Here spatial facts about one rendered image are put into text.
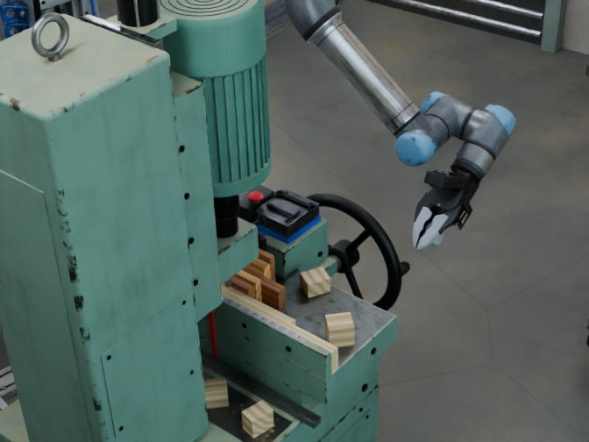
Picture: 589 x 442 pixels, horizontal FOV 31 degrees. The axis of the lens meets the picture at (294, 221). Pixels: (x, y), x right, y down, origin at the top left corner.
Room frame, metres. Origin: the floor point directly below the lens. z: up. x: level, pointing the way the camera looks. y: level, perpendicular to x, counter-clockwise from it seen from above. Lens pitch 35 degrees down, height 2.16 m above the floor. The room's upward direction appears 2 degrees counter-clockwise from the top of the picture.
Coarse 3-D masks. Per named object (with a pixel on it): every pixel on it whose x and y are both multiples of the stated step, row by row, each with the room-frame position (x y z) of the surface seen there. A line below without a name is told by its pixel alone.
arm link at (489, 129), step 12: (492, 108) 2.00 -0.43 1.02; (504, 108) 2.00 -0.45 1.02; (480, 120) 1.98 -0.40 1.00; (492, 120) 1.97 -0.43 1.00; (504, 120) 1.97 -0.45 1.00; (468, 132) 1.97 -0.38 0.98; (480, 132) 1.95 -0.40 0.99; (492, 132) 1.95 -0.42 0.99; (504, 132) 1.96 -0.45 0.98; (480, 144) 1.93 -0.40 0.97; (492, 144) 1.93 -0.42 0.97; (504, 144) 1.96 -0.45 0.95; (492, 156) 1.92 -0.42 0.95
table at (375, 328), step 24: (336, 264) 1.68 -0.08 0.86; (288, 288) 1.56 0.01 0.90; (336, 288) 1.56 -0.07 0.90; (288, 312) 1.49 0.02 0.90; (312, 312) 1.49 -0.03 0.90; (336, 312) 1.49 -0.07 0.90; (360, 312) 1.48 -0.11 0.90; (384, 312) 1.48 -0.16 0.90; (216, 336) 1.48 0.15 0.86; (240, 336) 1.44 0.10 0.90; (360, 336) 1.42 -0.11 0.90; (384, 336) 1.44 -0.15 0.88; (264, 360) 1.40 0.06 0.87; (288, 360) 1.37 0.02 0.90; (360, 360) 1.39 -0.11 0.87; (288, 384) 1.37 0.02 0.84; (312, 384) 1.33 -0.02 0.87; (336, 384) 1.33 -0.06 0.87
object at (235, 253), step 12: (240, 228) 1.52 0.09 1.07; (252, 228) 1.52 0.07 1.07; (228, 240) 1.49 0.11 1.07; (240, 240) 1.49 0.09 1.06; (252, 240) 1.52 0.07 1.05; (228, 252) 1.47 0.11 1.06; (240, 252) 1.49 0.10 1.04; (252, 252) 1.52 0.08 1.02; (228, 264) 1.47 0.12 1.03; (240, 264) 1.49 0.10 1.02; (228, 276) 1.47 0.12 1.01
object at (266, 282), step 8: (248, 272) 1.55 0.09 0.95; (264, 280) 1.53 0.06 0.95; (264, 288) 1.52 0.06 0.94; (272, 288) 1.50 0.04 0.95; (280, 288) 1.50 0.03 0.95; (264, 296) 1.52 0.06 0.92; (272, 296) 1.50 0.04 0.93; (280, 296) 1.50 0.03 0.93; (272, 304) 1.50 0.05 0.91; (280, 304) 1.50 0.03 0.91
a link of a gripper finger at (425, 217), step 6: (426, 210) 1.84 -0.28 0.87; (420, 216) 1.83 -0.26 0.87; (426, 216) 1.82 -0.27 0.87; (432, 216) 1.83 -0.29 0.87; (420, 222) 1.82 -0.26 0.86; (426, 222) 1.82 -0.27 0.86; (414, 228) 1.81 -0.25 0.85; (420, 228) 1.80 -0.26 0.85; (426, 228) 1.83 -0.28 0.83; (414, 234) 1.80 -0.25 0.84; (420, 234) 1.79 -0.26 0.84; (414, 240) 1.79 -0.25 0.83; (414, 246) 1.78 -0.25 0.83
